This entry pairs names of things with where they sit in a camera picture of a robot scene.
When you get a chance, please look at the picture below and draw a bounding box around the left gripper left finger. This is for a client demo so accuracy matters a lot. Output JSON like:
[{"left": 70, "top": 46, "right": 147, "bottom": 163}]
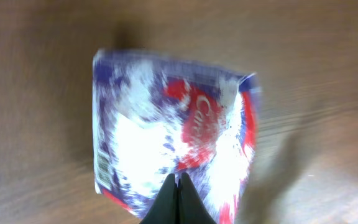
[{"left": 140, "top": 174, "right": 178, "bottom": 224}]

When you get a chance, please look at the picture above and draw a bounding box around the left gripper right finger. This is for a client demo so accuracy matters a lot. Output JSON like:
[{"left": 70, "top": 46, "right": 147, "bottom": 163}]
[{"left": 177, "top": 172, "right": 216, "bottom": 224}]

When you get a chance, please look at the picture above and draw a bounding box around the purple red tissue pack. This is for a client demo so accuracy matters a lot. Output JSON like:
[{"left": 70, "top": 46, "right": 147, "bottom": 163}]
[{"left": 92, "top": 49, "right": 260, "bottom": 223}]

